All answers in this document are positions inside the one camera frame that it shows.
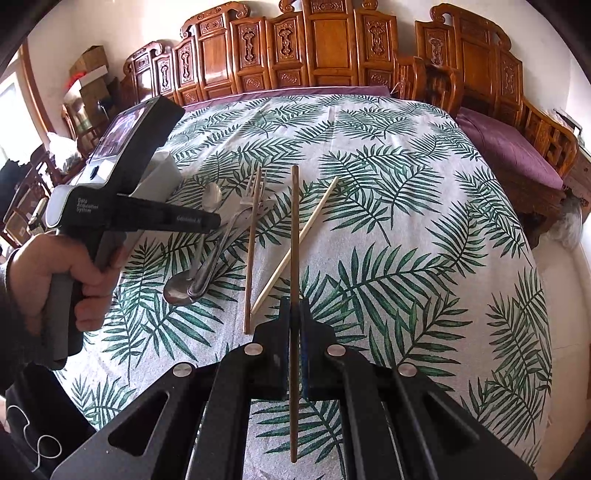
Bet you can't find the translucent grey plastic bag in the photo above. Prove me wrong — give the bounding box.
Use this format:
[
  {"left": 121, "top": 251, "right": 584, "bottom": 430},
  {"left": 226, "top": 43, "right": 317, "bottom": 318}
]
[{"left": 549, "top": 194, "right": 589, "bottom": 252}]

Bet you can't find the dark wooden chopstick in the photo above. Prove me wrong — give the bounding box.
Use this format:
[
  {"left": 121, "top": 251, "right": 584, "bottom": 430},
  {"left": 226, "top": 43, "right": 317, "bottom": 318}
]
[{"left": 290, "top": 165, "right": 300, "bottom": 463}]

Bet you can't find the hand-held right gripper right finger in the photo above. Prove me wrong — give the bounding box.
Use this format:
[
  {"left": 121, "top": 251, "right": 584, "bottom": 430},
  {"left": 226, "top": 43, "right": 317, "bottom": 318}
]
[{"left": 298, "top": 296, "right": 539, "bottom": 480}]

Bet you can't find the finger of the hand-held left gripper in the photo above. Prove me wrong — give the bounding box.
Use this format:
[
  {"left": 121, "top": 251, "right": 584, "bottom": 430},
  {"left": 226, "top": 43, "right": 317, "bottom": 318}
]
[{"left": 115, "top": 194, "right": 222, "bottom": 229}]

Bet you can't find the carved wooden sofa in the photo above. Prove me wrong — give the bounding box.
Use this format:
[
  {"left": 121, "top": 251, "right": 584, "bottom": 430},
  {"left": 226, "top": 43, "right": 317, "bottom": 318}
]
[{"left": 117, "top": 0, "right": 460, "bottom": 114}]

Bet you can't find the grey rectangular container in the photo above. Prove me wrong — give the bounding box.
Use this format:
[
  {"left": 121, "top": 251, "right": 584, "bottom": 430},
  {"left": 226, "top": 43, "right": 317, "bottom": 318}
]
[{"left": 131, "top": 150, "right": 183, "bottom": 208}]

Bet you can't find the white flat box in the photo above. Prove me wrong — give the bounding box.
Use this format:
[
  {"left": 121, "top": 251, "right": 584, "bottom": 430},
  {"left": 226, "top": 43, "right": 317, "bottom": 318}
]
[{"left": 62, "top": 76, "right": 112, "bottom": 100}]

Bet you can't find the tall wooden chair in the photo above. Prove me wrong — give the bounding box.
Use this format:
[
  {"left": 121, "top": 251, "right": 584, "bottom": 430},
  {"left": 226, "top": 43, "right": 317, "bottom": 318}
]
[{"left": 61, "top": 99, "right": 100, "bottom": 158}]

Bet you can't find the wooden window frame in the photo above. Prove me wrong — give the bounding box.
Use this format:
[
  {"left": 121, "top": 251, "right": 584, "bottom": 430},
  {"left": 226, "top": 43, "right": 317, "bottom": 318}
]
[{"left": 18, "top": 41, "right": 56, "bottom": 144}]

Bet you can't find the light wooden chopstick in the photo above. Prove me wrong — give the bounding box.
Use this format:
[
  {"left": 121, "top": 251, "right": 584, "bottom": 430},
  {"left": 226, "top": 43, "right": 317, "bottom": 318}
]
[{"left": 252, "top": 176, "right": 340, "bottom": 316}]

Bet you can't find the carved wooden dining chair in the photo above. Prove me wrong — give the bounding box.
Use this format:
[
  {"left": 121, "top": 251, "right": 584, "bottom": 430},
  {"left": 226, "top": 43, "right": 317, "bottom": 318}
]
[{"left": 0, "top": 148, "right": 58, "bottom": 250}]

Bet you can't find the metal spoon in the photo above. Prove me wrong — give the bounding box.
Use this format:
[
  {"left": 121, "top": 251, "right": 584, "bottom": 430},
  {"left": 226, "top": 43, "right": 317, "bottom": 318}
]
[
  {"left": 163, "top": 203, "right": 250, "bottom": 306},
  {"left": 189, "top": 182, "right": 225, "bottom": 296}
]

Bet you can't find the white thin cord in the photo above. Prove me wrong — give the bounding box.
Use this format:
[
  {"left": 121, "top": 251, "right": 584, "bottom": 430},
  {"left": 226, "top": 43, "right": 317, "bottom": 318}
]
[{"left": 7, "top": 405, "right": 62, "bottom": 468}]

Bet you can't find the brown cardboard box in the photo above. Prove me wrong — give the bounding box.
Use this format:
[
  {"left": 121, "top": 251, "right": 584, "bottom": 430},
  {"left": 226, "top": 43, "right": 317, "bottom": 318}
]
[{"left": 69, "top": 45, "right": 109, "bottom": 79}]

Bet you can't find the purple armchair cushion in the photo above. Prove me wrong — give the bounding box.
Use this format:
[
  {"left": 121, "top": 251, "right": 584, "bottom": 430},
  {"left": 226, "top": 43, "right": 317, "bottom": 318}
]
[{"left": 457, "top": 107, "right": 565, "bottom": 191}]

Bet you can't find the purple sofa cushion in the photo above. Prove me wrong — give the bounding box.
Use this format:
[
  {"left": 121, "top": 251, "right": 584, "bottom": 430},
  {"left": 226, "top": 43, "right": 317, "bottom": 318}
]
[{"left": 182, "top": 84, "right": 393, "bottom": 112}]

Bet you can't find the person's left hand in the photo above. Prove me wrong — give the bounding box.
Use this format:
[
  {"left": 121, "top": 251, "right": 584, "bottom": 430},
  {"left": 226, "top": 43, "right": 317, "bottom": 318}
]
[{"left": 7, "top": 233, "right": 123, "bottom": 334}]

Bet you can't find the black clothes pile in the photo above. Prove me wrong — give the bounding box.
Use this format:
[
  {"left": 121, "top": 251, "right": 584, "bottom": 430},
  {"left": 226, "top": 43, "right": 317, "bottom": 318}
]
[{"left": 0, "top": 159, "right": 28, "bottom": 195}]

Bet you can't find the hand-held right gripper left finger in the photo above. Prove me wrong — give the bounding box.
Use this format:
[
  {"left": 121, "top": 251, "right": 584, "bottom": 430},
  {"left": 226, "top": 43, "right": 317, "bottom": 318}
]
[{"left": 51, "top": 298, "right": 293, "bottom": 480}]

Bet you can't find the carved wooden armchair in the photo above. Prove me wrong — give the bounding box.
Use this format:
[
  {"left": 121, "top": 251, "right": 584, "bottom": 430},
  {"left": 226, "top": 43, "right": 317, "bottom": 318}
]
[{"left": 416, "top": 2, "right": 580, "bottom": 250}]

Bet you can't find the white plastic bag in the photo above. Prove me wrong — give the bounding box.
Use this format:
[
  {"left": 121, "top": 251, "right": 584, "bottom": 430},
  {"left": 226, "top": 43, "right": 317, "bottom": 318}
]
[{"left": 46, "top": 131, "right": 79, "bottom": 171}]

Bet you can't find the brown wooden chopstick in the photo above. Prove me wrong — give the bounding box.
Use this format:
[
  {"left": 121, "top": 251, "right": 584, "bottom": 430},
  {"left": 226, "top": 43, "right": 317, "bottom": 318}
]
[{"left": 242, "top": 168, "right": 271, "bottom": 335}]

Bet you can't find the person's left forearm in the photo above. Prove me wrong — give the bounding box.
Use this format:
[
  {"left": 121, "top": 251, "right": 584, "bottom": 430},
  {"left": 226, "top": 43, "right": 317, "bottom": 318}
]
[{"left": 0, "top": 249, "right": 33, "bottom": 395}]

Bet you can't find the metal fork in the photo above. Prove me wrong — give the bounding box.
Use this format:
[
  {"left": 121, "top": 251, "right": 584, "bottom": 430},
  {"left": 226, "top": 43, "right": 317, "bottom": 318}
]
[{"left": 187, "top": 168, "right": 271, "bottom": 301}]

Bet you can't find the leaf print tablecloth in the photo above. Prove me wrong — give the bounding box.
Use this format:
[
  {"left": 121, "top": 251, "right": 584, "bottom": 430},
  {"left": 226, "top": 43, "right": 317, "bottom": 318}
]
[{"left": 55, "top": 92, "right": 552, "bottom": 480}]

